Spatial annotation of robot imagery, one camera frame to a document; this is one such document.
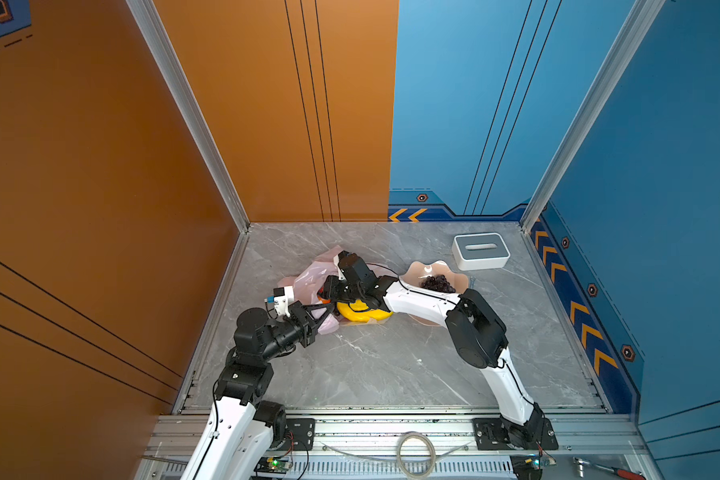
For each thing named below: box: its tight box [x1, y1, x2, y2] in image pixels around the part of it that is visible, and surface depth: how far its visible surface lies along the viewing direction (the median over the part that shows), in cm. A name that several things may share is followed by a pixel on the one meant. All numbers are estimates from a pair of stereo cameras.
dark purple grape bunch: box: [420, 274, 457, 293], surface depth 99 cm
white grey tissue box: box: [452, 232, 511, 271], surface depth 108 cm
